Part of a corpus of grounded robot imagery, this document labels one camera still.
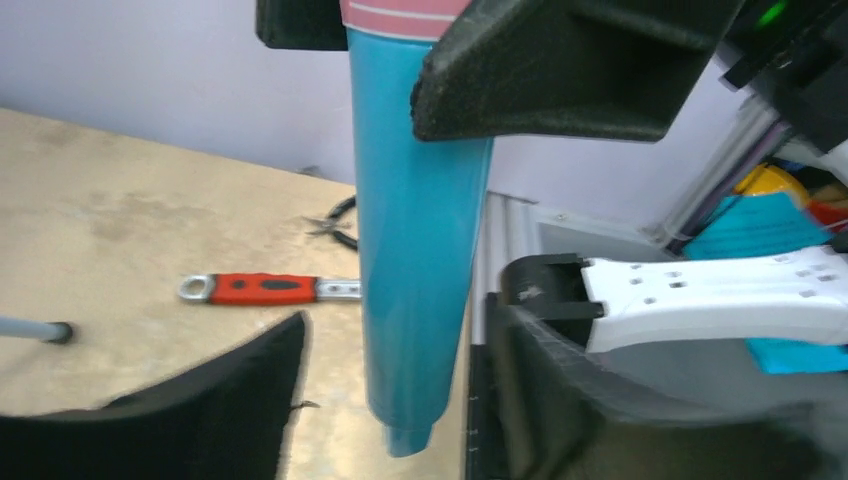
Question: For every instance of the small black pliers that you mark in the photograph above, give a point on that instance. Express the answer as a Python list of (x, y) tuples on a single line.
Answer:
[(332, 224)]

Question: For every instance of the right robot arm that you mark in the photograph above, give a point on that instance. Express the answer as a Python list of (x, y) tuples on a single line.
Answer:
[(794, 54)]

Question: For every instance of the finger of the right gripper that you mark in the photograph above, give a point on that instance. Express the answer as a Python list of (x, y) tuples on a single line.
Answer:
[(309, 25), (616, 69)]

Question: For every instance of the red adjustable wrench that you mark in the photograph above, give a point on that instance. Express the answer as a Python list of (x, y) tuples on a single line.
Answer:
[(265, 289)]

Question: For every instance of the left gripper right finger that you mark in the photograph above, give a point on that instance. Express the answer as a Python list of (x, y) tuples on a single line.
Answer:
[(694, 410)]

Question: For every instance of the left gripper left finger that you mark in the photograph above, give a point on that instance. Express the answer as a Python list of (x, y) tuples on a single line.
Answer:
[(225, 418)]

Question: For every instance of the blue music stand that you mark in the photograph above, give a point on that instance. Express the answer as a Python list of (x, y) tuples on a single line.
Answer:
[(49, 332)]

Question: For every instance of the blue toy microphone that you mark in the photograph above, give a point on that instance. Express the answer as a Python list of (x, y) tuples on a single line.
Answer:
[(419, 209)]

